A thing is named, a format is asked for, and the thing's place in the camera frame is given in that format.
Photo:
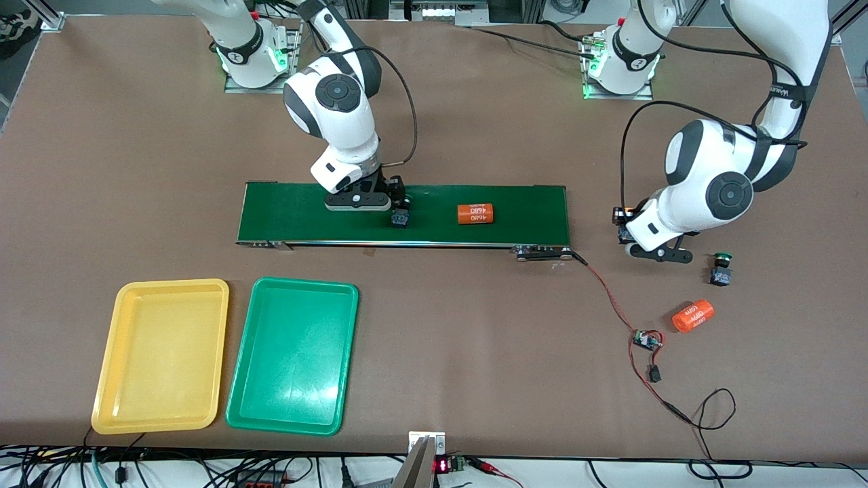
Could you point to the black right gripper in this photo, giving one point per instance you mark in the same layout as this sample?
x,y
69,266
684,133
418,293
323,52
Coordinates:
x,y
387,186

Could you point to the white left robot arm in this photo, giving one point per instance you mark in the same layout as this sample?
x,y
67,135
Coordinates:
x,y
719,190

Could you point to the black red power strip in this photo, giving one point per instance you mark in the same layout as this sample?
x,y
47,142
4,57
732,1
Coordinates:
x,y
264,480

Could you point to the green push button switch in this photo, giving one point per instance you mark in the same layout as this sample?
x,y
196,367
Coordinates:
x,y
721,274
401,219

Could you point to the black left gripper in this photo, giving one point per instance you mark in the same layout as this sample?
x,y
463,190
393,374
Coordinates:
x,y
622,218

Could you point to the patterned shoe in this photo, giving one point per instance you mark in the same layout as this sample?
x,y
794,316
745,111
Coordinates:
x,y
17,26

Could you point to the red alligator clip lead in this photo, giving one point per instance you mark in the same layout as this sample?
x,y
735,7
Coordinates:
x,y
491,468

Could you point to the green plastic tray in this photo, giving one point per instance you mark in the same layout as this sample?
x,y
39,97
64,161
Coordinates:
x,y
291,359

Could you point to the aluminium frame post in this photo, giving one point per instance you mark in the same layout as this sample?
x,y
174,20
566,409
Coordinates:
x,y
847,20

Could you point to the yellow plastic tray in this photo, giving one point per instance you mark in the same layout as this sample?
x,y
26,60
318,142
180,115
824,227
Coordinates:
x,y
163,352

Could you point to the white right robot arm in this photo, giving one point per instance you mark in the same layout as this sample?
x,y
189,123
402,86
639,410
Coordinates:
x,y
336,95

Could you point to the grey metal stand pole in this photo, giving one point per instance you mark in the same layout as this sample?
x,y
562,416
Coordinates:
x,y
415,468

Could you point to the orange cylinder with white print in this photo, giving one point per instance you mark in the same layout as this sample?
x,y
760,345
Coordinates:
x,y
475,214
693,316

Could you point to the yellow push button switch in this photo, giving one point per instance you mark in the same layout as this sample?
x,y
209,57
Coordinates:
x,y
622,234

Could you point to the green conveyor belt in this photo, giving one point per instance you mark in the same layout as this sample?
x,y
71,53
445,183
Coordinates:
x,y
305,217

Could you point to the small green circuit board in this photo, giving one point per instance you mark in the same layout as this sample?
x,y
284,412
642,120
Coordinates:
x,y
647,340

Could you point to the red digit display module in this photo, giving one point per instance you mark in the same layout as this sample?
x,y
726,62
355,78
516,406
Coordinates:
x,y
444,465

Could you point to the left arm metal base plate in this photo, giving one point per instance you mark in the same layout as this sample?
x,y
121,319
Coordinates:
x,y
641,95

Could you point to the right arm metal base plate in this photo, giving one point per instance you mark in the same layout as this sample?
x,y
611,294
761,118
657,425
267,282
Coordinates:
x,y
288,61

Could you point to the silver metal clamp bracket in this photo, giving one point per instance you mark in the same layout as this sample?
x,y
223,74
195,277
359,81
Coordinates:
x,y
427,438

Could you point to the small black inline connector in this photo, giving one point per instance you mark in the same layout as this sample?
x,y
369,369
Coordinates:
x,y
654,373

